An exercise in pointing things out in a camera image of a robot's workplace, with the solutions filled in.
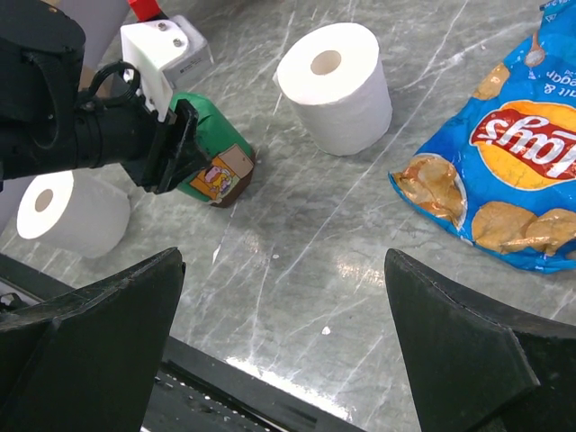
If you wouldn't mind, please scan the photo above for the blue Lays chips bag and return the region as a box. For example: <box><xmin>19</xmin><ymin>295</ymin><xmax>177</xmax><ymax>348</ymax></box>
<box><xmin>390</xmin><ymin>1</ymin><xmax>575</xmax><ymax>273</ymax></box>

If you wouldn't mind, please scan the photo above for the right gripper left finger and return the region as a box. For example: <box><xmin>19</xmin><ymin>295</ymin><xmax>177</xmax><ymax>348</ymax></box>
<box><xmin>1</xmin><ymin>247</ymin><xmax>185</xmax><ymax>431</ymax></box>

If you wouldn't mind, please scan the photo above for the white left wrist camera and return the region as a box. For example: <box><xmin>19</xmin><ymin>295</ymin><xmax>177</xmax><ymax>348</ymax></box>
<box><xmin>120</xmin><ymin>15</ymin><xmax>213</xmax><ymax>122</ymax></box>

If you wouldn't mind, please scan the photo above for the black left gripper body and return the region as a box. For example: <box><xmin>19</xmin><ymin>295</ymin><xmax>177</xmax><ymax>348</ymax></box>
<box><xmin>1</xmin><ymin>1</ymin><xmax>168</xmax><ymax>180</ymax></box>

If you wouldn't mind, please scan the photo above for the white roll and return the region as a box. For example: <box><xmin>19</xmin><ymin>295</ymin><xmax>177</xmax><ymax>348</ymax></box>
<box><xmin>16</xmin><ymin>170</ymin><xmax>131</xmax><ymax>258</ymax></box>
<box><xmin>274</xmin><ymin>22</ymin><xmax>392</xmax><ymax>157</ymax></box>

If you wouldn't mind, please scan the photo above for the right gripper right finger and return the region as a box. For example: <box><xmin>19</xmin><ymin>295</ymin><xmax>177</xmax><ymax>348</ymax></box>
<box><xmin>384</xmin><ymin>249</ymin><xmax>575</xmax><ymax>431</ymax></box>

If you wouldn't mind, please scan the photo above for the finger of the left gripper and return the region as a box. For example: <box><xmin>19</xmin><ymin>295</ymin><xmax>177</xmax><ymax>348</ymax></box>
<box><xmin>134</xmin><ymin>99</ymin><xmax>212</xmax><ymax>194</ymax></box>

